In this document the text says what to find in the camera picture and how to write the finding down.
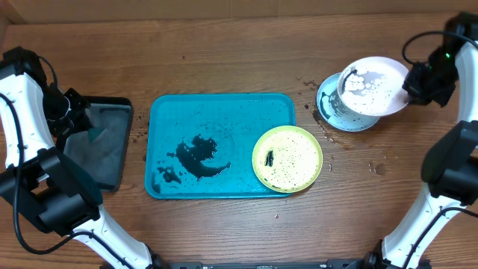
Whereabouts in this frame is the white plate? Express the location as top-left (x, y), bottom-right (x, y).
top-left (337, 56), bottom-right (409, 117)

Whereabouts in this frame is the teal plastic tray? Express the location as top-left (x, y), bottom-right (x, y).
top-left (144, 93), bottom-right (296, 200)

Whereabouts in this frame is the light blue plate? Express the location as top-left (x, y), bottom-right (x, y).
top-left (316, 73), bottom-right (380, 132)

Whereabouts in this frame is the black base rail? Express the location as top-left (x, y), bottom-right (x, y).
top-left (168, 259), bottom-right (362, 269)

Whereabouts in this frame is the dark green sponge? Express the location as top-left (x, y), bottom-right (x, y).
top-left (87, 126), bottom-right (105, 143)

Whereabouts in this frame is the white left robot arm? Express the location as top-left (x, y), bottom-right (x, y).
top-left (1, 47), bottom-right (167, 268)

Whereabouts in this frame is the yellow-green plate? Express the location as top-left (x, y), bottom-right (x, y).
top-left (252, 126), bottom-right (323, 194)

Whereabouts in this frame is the black water tray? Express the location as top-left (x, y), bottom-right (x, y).
top-left (63, 96), bottom-right (133, 192)

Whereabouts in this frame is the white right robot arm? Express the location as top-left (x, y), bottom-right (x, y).
top-left (349, 12), bottom-right (477, 268)

